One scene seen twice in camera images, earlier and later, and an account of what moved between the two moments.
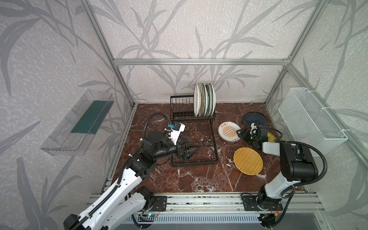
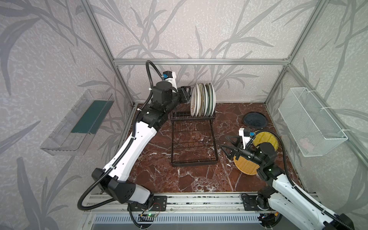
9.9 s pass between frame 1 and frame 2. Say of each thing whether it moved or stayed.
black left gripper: moved
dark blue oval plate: stayed
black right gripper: moved
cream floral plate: stayed
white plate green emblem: stayed
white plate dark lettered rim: stayed
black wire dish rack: stayed
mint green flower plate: stayed
